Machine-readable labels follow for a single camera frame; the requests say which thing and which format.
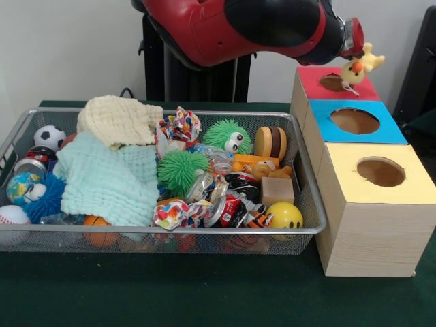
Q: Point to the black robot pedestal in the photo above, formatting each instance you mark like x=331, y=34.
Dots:
x=204, y=81

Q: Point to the dark green side-table cloth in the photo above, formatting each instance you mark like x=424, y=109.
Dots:
x=422, y=126

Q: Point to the pale mint muslin cloth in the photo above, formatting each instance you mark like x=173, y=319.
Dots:
x=109, y=180

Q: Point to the black chair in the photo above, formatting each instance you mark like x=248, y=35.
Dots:
x=419, y=68

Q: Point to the cream muslin cloth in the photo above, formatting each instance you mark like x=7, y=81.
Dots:
x=109, y=119

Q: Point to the yellow plush duck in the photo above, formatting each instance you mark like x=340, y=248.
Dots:
x=352, y=71

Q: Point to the dark green table cloth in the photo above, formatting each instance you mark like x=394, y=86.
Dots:
x=204, y=299

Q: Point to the wooden box with three holes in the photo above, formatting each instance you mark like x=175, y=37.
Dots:
x=368, y=238

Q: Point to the green spiky toy with eyes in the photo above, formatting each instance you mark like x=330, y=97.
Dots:
x=180, y=170
x=218, y=136

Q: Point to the plain wooden cube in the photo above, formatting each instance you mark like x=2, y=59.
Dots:
x=277, y=190

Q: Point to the yellow smiley ball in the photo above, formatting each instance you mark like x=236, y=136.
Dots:
x=284, y=214

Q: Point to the blue spiky toy with eyes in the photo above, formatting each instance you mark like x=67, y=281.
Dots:
x=47, y=201

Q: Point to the wooden toy hamburger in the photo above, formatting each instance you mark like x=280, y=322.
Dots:
x=272, y=141

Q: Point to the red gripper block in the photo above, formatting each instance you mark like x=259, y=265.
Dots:
x=358, y=34

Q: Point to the shallow clear mesh bin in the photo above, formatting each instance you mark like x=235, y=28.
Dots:
x=51, y=242

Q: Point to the small soccer ball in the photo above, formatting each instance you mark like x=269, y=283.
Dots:
x=49, y=136

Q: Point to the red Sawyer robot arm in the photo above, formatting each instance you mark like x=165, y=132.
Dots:
x=211, y=27

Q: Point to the small globe ball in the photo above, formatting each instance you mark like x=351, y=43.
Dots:
x=18, y=189

